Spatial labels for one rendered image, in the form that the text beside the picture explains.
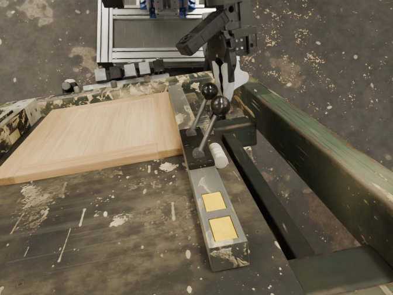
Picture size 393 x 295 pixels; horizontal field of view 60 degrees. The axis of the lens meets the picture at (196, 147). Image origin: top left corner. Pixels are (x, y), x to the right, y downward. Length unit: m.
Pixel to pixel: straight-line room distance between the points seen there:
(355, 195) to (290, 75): 1.89
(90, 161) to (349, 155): 0.54
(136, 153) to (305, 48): 1.91
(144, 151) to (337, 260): 0.47
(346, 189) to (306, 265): 0.15
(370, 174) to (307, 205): 1.71
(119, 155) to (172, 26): 1.51
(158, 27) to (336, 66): 1.22
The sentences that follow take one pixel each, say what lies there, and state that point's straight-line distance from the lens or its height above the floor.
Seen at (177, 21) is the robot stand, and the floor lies 0.21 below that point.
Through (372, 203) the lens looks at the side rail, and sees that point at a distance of 0.55.
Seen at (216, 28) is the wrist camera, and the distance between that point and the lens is 0.71.
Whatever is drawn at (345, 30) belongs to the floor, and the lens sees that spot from 2.71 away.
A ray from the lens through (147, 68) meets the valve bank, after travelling 1.51.
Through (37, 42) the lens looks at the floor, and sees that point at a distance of 2.59.
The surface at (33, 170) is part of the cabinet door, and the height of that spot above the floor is 1.35.
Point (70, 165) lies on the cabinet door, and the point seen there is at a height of 1.36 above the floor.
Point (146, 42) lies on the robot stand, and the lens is 2.19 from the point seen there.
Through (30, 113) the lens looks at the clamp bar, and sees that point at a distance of 1.31.
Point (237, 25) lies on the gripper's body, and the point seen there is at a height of 1.50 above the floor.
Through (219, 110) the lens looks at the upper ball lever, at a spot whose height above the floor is 1.55.
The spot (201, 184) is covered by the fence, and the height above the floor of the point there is 1.56.
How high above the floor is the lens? 2.14
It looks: 79 degrees down
